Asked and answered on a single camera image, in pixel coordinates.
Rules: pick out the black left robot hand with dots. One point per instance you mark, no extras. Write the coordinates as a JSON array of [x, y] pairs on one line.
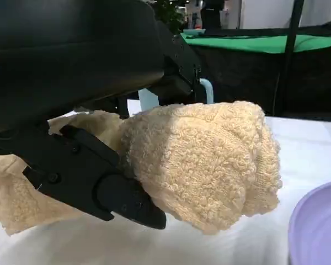
[[71, 55]]

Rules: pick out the beige towel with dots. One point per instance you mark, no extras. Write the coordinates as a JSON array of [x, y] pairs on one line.
[[209, 165]]

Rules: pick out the pale green mug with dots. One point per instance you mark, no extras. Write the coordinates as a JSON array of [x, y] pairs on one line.
[[147, 100]]

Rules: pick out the green leafy plant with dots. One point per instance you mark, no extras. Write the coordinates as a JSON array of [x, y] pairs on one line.
[[168, 13]]

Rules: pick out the teal folded cloth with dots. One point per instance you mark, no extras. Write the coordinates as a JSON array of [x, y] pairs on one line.
[[194, 32]]

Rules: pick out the person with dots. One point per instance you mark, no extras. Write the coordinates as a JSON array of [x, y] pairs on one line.
[[212, 16]]

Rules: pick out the green cloth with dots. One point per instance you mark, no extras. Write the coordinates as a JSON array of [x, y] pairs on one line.
[[251, 44]]

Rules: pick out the black table skirt cloth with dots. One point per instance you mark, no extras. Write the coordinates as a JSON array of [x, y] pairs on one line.
[[251, 77]]

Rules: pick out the black backdrop cloth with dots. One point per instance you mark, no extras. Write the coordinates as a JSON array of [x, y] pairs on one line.
[[264, 30]]

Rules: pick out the lilac plate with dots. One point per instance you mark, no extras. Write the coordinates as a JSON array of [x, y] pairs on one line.
[[320, 226]]

